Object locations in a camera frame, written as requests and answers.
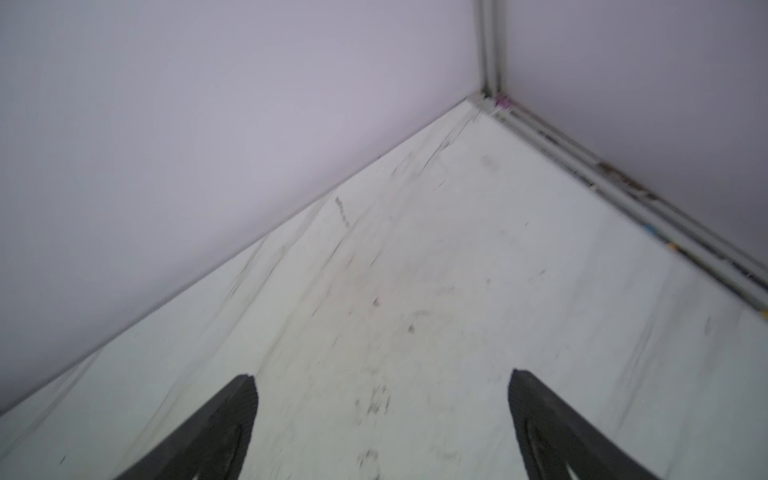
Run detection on aluminium frame structure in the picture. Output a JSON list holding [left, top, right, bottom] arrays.
[[471, 1, 767, 316]]

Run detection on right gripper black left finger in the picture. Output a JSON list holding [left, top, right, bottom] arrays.
[[119, 374, 259, 480]]

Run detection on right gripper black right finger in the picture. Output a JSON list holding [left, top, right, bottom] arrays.
[[508, 369, 656, 479]]

